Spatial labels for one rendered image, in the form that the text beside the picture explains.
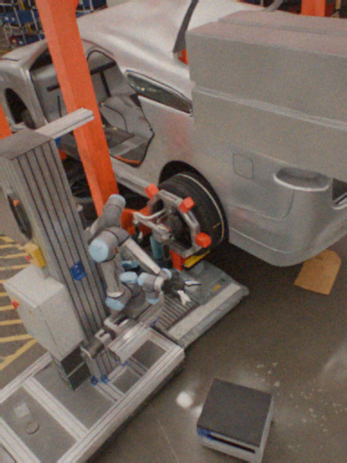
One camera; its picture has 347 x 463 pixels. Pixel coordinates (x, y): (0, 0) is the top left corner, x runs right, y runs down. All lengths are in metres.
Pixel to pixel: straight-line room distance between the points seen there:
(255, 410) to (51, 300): 1.41
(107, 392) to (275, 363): 1.27
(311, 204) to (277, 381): 1.37
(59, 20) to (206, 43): 2.64
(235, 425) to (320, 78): 2.68
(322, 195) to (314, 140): 2.45
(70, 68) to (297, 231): 1.79
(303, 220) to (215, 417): 1.34
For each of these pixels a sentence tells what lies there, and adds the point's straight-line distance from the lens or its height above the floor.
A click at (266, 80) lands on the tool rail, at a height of 2.79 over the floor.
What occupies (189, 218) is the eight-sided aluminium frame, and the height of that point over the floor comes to 1.01.
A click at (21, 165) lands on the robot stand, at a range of 2.26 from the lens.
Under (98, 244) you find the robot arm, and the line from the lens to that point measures 2.44.
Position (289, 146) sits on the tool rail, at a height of 2.74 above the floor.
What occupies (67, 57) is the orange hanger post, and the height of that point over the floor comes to 2.15.
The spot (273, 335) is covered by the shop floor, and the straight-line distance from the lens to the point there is 3.75.
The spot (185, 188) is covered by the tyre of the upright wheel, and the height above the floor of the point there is 1.17.
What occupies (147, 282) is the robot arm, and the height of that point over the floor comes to 1.24.
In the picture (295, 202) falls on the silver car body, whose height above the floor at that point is 1.33.
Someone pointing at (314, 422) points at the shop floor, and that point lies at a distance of 3.37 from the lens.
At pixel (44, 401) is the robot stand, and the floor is 0.23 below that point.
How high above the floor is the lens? 2.93
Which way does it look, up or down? 38 degrees down
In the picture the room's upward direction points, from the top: 9 degrees counter-clockwise
